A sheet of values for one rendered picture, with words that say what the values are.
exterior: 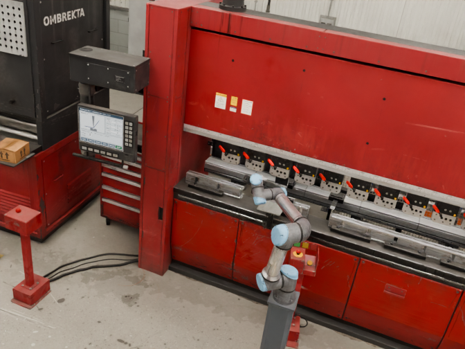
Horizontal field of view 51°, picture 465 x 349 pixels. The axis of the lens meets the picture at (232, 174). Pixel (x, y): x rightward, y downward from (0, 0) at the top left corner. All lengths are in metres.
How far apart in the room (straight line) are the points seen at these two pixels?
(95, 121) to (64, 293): 1.52
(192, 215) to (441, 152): 1.97
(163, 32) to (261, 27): 0.68
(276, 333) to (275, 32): 2.00
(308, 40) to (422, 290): 1.96
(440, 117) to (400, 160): 0.39
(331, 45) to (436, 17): 4.36
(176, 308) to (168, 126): 1.51
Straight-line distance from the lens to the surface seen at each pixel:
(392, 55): 3.33
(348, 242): 3.78
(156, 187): 4.03
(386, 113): 3.45
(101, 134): 3.66
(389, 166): 3.57
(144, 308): 4.22
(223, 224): 4.03
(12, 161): 4.21
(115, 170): 4.69
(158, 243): 4.31
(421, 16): 7.61
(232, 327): 4.12
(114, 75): 3.47
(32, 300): 4.29
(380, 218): 4.06
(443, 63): 3.33
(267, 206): 3.72
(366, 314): 4.15
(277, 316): 3.30
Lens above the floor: 2.93
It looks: 28 degrees down
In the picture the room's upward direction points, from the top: 7 degrees clockwise
